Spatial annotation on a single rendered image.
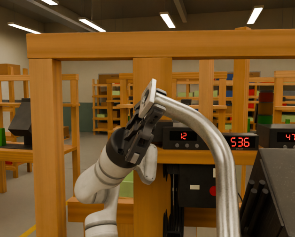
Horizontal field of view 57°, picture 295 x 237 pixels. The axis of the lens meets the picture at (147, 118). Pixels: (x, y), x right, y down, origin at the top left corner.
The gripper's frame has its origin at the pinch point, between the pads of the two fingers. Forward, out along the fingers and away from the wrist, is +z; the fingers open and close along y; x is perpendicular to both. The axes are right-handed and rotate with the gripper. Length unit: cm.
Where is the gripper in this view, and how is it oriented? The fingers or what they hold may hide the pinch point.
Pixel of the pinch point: (155, 106)
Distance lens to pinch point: 44.5
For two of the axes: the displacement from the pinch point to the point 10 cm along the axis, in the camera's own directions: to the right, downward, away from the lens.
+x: 9.0, 3.5, 2.6
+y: 0.8, -7.2, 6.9
